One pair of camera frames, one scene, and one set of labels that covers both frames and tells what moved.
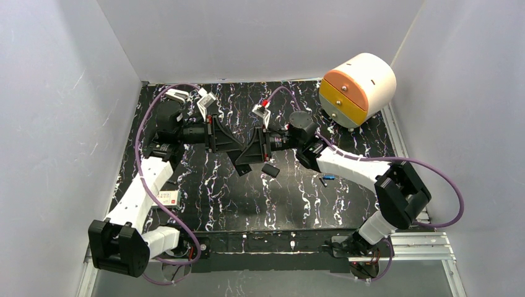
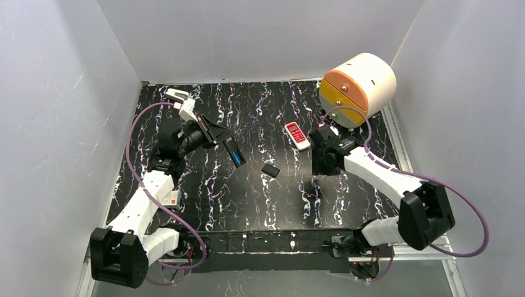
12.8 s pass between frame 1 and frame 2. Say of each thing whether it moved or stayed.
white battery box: stayed
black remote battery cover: stayed
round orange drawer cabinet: stayed
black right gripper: moved
